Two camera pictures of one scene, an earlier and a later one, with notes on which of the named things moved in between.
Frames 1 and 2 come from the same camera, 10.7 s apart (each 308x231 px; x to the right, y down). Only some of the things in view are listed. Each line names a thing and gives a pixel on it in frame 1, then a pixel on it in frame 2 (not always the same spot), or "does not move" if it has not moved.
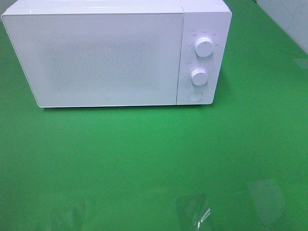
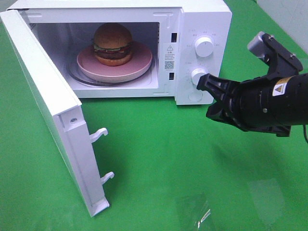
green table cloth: (239, 164) does not move
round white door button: (195, 95) does not move
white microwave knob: (199, 76) does not move
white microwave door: (97, 59) to (62, 115)
